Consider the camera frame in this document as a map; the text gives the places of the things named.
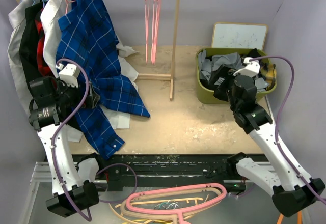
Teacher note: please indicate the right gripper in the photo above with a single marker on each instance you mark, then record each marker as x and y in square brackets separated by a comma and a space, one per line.
[222, 72]

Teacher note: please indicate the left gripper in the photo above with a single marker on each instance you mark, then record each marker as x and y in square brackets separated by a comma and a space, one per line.
[91, 98]

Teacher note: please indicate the grey button shirt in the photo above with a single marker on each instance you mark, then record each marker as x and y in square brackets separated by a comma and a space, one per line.
[264, 81]

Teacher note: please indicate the pink wire hanger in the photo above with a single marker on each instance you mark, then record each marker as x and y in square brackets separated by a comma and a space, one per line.
[146, 2]
[155, 27]

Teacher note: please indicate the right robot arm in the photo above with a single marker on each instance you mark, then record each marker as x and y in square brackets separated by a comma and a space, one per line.
[290, 186]

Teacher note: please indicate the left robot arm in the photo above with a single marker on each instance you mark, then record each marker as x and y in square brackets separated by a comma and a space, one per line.
[73, 186]

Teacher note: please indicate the black shirt in bin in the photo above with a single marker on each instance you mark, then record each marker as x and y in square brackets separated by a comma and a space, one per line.
[234, 60]

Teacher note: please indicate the yellow plaid shirt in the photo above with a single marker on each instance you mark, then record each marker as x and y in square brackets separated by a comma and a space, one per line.
[269, 74]

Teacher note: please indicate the blue plaid shirt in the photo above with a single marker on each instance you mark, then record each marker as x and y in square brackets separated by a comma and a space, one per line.
[88, 38]

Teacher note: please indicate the black hanging shirt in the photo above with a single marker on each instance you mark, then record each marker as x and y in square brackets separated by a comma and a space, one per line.
[28, 46]

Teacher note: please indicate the red plaid shirt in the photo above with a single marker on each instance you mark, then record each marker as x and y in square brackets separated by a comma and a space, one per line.
[42, 66]

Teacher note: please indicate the white shirt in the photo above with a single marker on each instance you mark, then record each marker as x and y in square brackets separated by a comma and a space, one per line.
[53, 11]

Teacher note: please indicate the light grey hanging shirt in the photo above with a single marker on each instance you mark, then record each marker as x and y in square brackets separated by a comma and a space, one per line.
[17, 20]

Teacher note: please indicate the beige plastic hanger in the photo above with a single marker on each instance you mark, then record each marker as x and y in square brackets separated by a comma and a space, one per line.
[163, 206]

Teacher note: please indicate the thick pink plastic hanger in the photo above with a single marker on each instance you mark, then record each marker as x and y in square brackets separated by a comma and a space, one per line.
[178, 196]

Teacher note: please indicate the orange hanger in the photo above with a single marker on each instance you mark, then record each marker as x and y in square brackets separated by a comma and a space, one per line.
[295, 219]

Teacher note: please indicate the small whiteboard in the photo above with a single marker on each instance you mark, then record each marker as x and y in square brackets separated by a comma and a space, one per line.
[239, 35]

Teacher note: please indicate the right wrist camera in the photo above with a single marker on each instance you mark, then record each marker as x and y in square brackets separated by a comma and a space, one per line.
[251, 68]

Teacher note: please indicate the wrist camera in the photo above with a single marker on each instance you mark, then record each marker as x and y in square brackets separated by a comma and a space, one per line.
[251, 68]
[69, 74]

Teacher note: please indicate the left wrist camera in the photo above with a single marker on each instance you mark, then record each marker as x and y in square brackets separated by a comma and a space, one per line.
[69, 74]

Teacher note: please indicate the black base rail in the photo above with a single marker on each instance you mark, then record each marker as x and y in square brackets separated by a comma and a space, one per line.
[165, 171]

